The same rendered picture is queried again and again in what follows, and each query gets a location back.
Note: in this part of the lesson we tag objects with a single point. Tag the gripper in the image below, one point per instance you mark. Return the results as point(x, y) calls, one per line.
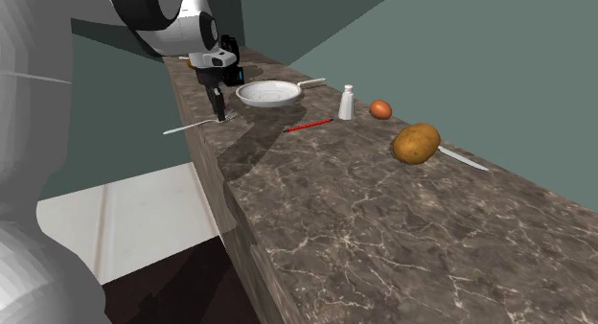
point(227, 75)

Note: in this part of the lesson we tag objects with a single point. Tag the white salt shaker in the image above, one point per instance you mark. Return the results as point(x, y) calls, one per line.
point(346, 106)

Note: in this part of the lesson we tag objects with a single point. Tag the brown potato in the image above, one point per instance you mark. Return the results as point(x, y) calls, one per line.
point(416, 143)

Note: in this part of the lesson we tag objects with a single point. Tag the white frying pan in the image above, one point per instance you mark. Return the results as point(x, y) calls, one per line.
point(268, 94)

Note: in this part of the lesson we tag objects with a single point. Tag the red pen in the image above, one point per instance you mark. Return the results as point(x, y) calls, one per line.
point(308, 125)

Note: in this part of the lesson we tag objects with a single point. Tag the silver knife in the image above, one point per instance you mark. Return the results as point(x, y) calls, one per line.
point(462, 158)

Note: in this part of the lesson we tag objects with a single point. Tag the brown egg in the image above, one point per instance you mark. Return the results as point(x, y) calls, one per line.
point(381, 110)

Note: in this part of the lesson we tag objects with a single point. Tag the yellow round object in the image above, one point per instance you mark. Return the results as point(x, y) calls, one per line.
point(192, 64)

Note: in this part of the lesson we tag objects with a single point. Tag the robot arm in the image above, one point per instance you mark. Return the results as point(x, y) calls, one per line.
point(28, 127)

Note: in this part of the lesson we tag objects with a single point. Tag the silver fork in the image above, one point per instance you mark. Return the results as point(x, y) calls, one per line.
point(196, 124)

